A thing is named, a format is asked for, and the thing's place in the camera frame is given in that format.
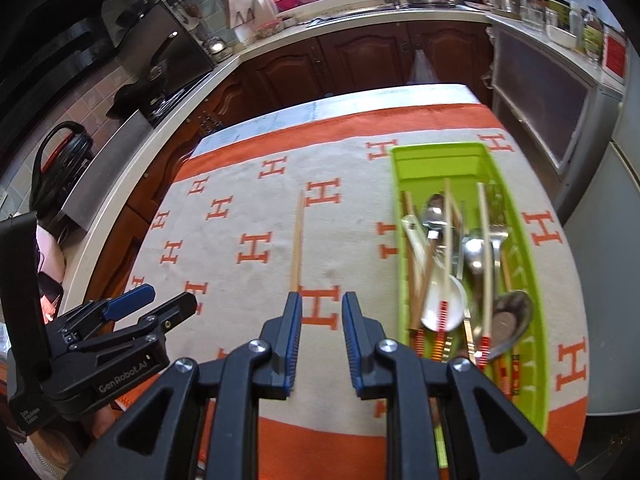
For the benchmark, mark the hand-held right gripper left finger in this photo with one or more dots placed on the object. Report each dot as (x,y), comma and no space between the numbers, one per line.
(292,340)

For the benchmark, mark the steel sink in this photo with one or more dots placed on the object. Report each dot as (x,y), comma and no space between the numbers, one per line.
(360,12)

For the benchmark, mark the clear plastic bottle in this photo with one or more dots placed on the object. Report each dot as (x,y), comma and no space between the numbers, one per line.
(577,27)

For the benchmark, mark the stainless steel panel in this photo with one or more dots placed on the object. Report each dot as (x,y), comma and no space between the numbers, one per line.
(110,170)

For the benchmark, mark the white cutting board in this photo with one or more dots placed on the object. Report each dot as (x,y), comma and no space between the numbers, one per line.
(241,7)

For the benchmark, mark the brown wooden kitchen cabinets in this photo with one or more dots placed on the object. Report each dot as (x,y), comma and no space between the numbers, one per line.
(360,60)

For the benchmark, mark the black range hood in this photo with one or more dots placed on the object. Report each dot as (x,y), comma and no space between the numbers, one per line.
(50,35)

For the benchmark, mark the white plastic bag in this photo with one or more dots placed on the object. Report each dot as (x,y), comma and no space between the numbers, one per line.
(422,70)

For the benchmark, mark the pink rice cooker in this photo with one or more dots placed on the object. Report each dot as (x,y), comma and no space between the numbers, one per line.
(50,255)

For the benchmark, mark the small steel kettle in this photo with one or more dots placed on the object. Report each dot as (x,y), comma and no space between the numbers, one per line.
(215,46)

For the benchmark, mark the red label white jar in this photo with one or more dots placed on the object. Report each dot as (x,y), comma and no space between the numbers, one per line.
(614,55)

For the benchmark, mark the orange beige printed blanket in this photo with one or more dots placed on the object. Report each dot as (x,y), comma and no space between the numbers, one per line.
(240,195)

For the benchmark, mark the gas stove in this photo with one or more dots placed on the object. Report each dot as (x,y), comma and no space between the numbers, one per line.
(170,102)

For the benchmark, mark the black frying pan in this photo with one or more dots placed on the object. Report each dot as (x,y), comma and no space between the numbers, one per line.
(135,7)

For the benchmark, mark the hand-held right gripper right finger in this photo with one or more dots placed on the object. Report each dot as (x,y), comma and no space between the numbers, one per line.
(352,345)

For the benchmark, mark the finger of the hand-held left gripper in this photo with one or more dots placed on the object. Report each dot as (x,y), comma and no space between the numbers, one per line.
(127,302)
(167,312)

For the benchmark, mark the metal fork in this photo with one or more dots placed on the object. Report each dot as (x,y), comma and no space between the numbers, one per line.
(496,232)

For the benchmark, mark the white bowl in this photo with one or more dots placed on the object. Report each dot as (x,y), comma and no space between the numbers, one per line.
(561,36)

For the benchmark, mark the grey refrigerator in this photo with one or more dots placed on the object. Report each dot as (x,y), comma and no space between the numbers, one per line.
(610,260)

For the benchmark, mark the brown chopstick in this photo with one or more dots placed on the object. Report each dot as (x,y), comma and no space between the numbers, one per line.
(425,285)

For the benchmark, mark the person's left hand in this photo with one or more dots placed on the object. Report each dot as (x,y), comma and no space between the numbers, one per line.
(102,412)

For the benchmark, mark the beige chopstick striped end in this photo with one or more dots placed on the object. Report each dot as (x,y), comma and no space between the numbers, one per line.
(412,300)

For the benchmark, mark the silver twisted metal chopstick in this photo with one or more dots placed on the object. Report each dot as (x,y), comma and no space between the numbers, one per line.
(457,260)

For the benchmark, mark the pink bowl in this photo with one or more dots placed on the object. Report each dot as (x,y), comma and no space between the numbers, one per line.
(270,29)

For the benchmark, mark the green plastic utensil tray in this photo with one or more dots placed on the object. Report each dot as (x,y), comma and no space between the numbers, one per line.
(440,160)

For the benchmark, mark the grey metal cabinet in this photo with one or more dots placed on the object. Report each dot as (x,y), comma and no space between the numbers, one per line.
(545,90)

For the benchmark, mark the glass jar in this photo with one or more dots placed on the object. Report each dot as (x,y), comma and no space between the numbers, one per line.
(532,6)

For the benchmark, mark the wooden chopstick red patterned end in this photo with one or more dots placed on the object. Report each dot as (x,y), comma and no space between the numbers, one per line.
(515,370)
(298,240)

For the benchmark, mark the black pressure cooker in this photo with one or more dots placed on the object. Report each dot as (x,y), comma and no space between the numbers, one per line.
(70,160)

